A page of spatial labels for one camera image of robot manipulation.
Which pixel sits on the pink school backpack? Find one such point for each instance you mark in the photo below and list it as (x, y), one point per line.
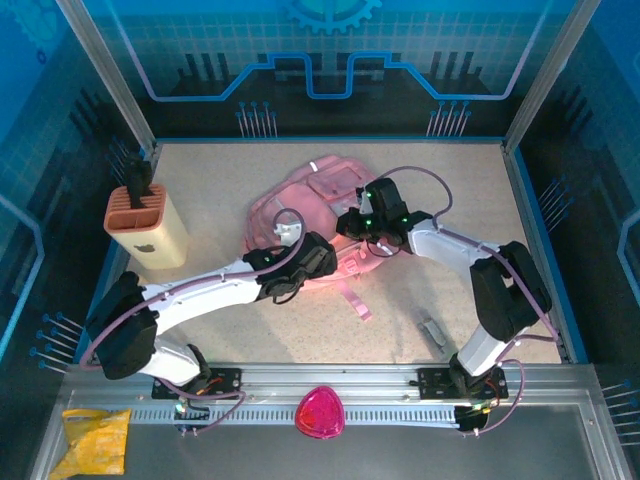
(300, 205)

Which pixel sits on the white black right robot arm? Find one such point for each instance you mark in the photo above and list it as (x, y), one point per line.
(445, 245)

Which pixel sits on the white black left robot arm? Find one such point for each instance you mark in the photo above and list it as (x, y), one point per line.
(210, 297)

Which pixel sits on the yellow plastic bag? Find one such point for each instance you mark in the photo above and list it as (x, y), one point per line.
(92, 442)

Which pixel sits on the small grey metal clip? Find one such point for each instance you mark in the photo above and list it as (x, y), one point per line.
(434, 334)

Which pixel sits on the aluminium front platform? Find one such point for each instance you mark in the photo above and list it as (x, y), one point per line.
(350, 375)

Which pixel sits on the beige holder orange slotted top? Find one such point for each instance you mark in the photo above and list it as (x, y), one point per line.
(155, 240)

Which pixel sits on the pink rounded triangular button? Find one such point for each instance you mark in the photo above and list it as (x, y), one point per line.
(320, 412)

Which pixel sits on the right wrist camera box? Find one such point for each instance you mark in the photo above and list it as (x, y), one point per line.
(365, 200)

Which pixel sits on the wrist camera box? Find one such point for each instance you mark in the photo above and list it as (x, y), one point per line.
(365, 200)
(287, 232)

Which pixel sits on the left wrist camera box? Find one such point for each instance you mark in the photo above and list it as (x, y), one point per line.
(287, 232)

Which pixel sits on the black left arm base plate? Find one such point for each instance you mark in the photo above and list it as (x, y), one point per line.
(225, 385)

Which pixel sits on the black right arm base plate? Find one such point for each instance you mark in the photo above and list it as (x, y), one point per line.
(432, 384)

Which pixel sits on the aluminium frame post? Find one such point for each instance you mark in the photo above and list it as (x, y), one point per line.
(107, 65)
(550, 65)

